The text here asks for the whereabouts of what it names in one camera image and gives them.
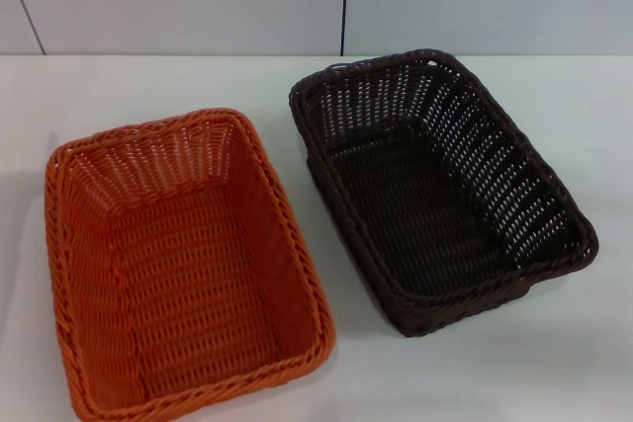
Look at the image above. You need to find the dark brown woven basket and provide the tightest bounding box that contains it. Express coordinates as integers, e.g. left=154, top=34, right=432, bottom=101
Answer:
left=287, top=47, right=600, bottom=339

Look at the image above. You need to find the orange woven plastic basket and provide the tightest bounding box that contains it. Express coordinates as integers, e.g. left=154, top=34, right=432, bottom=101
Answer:
left=44, top=106, right=338, bottom=422

